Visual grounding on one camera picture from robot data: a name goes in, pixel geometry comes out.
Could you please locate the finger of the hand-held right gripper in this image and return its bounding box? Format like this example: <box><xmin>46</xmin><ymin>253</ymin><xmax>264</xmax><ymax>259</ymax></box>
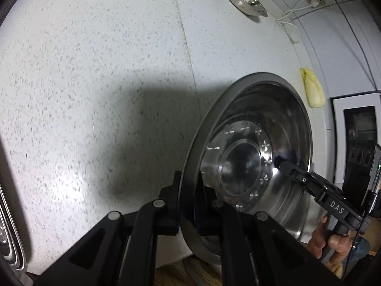
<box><xmin>278</xmin><ymin>160</ymin><xmax>321</xmax><ymax>198</ymax></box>

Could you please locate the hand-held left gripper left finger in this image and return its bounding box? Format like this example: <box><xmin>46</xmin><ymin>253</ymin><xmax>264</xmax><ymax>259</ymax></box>
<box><xmin>37</xmin><ymin>170</ymin><xmax>183</xmax><ymax>286</ymax></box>

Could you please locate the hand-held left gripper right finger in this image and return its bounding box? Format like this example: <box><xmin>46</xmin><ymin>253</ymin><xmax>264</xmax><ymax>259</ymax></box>
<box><xmin>193</xmin><ymin>182</ymin><xmax>343</xmax><ymax>286</ymax></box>

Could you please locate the large stainless steel bowl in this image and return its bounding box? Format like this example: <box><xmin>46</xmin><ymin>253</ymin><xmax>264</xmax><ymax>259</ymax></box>
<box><xmin>178</xmin><ymin>72</ymin><xmax>314</xmax><ymax>264</ymax></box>

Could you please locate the large stainless steel plate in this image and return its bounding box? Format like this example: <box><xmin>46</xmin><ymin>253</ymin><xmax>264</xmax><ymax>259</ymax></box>
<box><xmin>0</xmin><ymin>182</ymin><xmax>28</xmax><ymax>275</ymax></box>

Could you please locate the person's right hand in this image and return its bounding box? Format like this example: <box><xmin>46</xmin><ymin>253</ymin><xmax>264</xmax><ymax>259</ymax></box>
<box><xmin>306</xmin><ymin>214</ymin><xmax>358</xmax><ymax>278</ymax></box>

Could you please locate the white microwave oven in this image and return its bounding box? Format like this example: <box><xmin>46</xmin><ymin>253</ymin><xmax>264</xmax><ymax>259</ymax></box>
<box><xmin>329</xmin><ymin>92</ymin><xmax>381</xmax><ymax>186</ymax></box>

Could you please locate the yellow dish cloth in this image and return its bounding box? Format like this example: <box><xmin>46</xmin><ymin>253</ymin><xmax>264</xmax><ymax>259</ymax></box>
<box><xmin>300</xmin><ymin>67</ymin><xmax>325</xmax><ymax>108</ymax></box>

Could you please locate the black power cable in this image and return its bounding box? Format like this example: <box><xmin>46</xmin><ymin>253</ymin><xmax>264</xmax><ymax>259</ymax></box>
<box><xmin>330</xmin><ymin>0</ymin><xmax>381</xmax><ymax>95</ymax></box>

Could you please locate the white power cable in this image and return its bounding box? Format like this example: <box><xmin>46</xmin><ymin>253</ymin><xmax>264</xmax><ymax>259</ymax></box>
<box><xmin>275</xmin><ymin>0</ymin><xmax>340</xmax><ymax>44</ymax></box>

